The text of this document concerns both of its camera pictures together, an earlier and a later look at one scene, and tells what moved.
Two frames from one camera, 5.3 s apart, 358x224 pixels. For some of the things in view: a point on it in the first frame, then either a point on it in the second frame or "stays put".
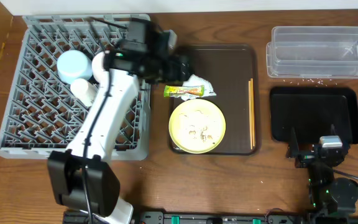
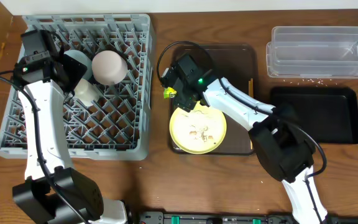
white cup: (84, 91) stays put
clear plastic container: (321, 51) stays put
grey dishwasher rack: (43, 117) stays put
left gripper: (180, 69) to (74, 71)
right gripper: (309, 156) to (184, 101)
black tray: (312, 111) stays put
